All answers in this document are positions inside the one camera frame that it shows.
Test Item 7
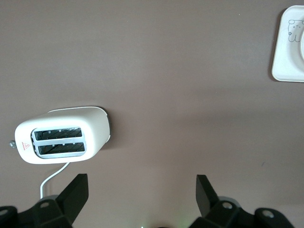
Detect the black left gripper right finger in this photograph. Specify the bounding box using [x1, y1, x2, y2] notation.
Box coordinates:
[189, 174, 257, 228]

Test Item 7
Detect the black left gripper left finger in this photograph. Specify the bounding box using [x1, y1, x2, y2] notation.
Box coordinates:
[18, 173, 89, 228]

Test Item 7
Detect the round cream plate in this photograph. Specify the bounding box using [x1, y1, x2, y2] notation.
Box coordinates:
[297, 29, 304, 73]

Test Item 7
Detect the cream rabbit print tray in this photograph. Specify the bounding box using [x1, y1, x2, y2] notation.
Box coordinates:
[271, 5, 304, 83]

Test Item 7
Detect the cream two-slot toaster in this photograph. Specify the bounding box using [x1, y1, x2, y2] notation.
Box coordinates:
[8, 105, 112, 165]

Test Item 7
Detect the brown table cover cloth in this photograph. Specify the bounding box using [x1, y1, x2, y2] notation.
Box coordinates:
[0, 0, 304, 228]

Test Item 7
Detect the white toaster power cable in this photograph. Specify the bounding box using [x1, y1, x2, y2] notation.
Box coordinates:
[39, 162, 72, 200]

